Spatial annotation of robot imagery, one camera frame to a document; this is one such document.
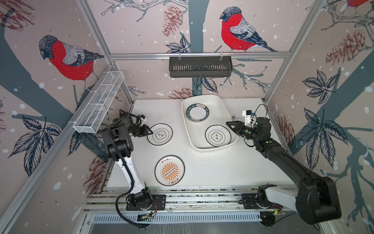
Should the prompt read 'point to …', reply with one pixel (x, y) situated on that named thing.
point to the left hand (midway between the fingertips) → (148, 132)
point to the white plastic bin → (219, 115)
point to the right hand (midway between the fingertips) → (226, 125)
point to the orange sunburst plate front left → (169, 170)
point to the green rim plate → (197, 112)
